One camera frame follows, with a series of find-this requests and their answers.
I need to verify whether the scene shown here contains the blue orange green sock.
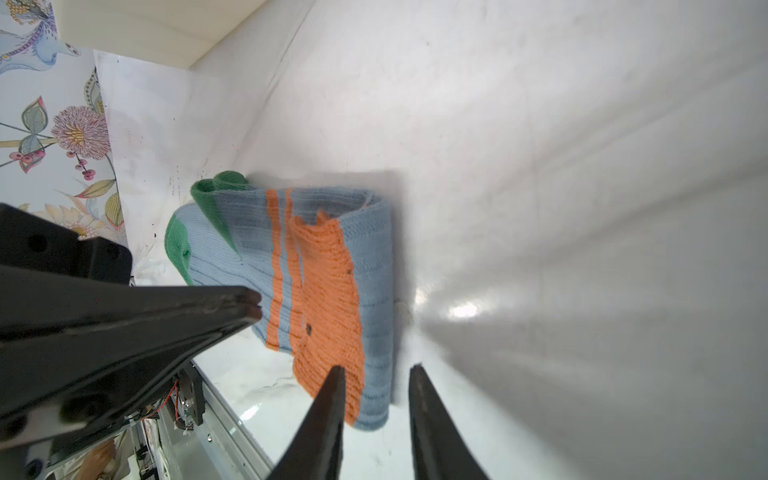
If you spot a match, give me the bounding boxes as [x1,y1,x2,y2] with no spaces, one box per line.
[164,171,394,431]

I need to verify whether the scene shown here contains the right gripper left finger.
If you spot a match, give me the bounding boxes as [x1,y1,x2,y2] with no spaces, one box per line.
[268,365,346,480]

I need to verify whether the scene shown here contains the cream divided organizer tray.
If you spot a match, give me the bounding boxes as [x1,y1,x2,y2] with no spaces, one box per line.
[52,0,265,69]

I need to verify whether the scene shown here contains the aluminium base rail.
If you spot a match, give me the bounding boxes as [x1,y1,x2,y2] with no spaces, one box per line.
[131,362,273,479]

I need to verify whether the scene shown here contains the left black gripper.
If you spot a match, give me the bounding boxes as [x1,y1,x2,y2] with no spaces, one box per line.
[1,204,261,420]

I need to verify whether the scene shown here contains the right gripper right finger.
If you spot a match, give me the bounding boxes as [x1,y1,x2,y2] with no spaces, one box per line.
[408,364,488,479]

